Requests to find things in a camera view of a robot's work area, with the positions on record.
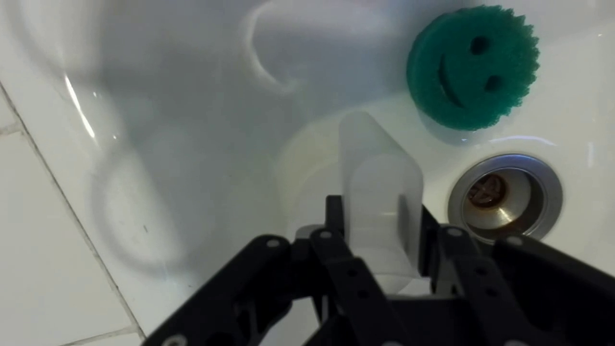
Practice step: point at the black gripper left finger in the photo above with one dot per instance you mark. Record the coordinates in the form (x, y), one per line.
(258, 287)

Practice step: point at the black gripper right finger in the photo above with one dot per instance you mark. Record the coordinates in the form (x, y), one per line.
(508, 293)

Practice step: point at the translucent white plastic jar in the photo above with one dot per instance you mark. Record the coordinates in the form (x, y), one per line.
(381, 187)

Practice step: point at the metal sink drain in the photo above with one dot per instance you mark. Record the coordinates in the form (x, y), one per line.
(508, 195)

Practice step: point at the white double basin sink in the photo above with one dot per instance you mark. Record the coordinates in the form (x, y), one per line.
(179, 130)

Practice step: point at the green smiley face sponge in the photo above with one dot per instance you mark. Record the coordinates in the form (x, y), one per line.
(469, 68)

